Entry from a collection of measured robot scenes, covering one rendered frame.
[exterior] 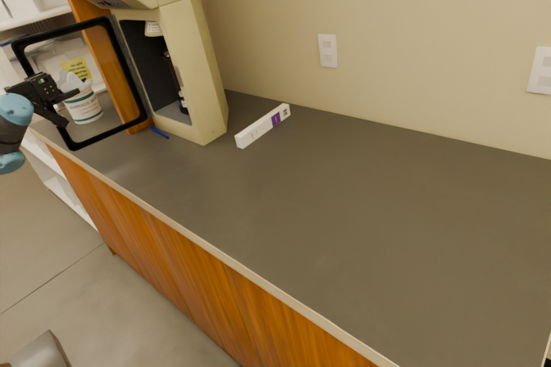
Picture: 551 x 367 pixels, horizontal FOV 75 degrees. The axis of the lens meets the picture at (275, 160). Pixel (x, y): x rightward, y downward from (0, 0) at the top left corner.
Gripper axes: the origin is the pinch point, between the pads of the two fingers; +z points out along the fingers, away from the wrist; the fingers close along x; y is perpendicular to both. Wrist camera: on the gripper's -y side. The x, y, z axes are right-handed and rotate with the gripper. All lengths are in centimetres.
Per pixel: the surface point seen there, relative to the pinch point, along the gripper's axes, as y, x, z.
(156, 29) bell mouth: 8.7, -7.8, 24.7
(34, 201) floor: -120, 202, -23
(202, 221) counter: -31, -49, -4
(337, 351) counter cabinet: -47, -90, -5
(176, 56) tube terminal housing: 1.3, -18.3, 22.4
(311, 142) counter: -32, -51, 41
